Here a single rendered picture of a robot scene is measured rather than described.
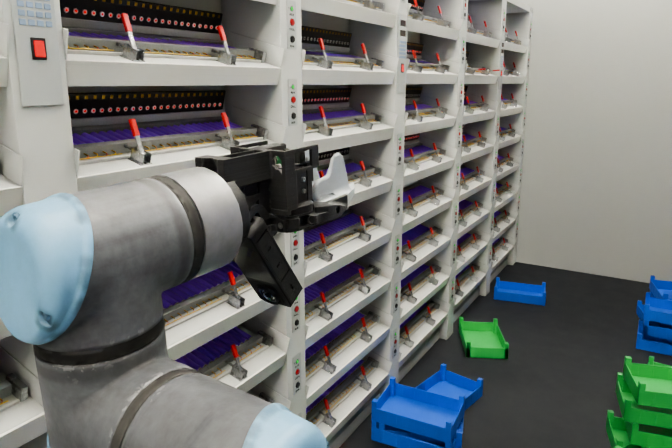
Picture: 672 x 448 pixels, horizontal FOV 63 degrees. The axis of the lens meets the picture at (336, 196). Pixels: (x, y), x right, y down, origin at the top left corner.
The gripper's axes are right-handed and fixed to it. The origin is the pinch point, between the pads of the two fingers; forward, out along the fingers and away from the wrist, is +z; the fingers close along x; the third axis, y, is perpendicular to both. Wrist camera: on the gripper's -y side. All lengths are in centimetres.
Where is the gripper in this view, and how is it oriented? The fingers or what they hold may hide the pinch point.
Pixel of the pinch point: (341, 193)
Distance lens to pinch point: 64.9
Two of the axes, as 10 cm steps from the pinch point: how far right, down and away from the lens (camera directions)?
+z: 5.8, -2.1, 7.9
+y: -0.3, -9.7, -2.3
